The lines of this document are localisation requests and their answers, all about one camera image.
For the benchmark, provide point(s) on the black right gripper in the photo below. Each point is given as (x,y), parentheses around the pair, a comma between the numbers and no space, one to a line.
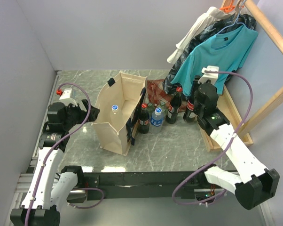
(195,88)

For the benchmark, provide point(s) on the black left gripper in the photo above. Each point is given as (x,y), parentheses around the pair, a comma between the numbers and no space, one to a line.
(82,114)

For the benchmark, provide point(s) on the cola bottle red cap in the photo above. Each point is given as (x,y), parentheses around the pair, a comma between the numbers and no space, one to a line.
(174,107)
(189,115)
(144,119)

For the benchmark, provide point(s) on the beige canvas tote bag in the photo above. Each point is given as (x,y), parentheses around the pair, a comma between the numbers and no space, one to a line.
(128,92)

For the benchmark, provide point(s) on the cola bottle red cap front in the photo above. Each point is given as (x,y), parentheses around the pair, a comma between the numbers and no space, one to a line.
(174,107)

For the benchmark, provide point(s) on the pocari bottle blue cap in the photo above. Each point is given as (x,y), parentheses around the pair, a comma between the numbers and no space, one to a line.
(116,117)
(156,121)

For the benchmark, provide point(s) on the clear green-capped glass bottle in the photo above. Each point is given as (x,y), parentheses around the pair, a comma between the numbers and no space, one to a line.
(150,108)

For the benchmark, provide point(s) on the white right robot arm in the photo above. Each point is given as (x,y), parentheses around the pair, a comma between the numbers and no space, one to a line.
(254,183)

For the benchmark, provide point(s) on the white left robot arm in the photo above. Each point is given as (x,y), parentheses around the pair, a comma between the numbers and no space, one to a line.
(45,198)

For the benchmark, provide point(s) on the wooden clothes rack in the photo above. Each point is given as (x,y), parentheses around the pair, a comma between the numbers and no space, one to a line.
(255,109)

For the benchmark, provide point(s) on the red plaid folded cloth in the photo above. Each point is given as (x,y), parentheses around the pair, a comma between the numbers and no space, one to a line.
(156,93)

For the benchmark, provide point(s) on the turquoise t-shirt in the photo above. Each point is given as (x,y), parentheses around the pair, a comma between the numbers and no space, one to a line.
(227,51)

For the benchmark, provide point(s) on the light blue hanger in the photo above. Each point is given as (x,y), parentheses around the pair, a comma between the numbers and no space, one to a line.
(235,20)

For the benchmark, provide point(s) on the white garment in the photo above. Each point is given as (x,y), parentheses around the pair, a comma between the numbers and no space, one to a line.
(212,15)

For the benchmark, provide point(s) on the dark floral shirt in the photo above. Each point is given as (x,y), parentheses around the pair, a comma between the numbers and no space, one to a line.
(200,38)

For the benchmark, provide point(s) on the orange hanger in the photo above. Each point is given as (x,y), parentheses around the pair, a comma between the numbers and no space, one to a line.
(227,6)

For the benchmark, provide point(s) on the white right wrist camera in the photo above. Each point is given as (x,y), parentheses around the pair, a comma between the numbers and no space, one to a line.
(210,74)

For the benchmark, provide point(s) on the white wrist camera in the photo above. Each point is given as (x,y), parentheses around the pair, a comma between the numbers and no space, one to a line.
(67,97)
(210,74)

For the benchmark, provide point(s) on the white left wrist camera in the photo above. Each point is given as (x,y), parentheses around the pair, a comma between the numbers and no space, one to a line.
(67,97)

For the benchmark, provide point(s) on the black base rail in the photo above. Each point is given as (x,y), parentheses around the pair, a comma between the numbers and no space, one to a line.
(117,185)

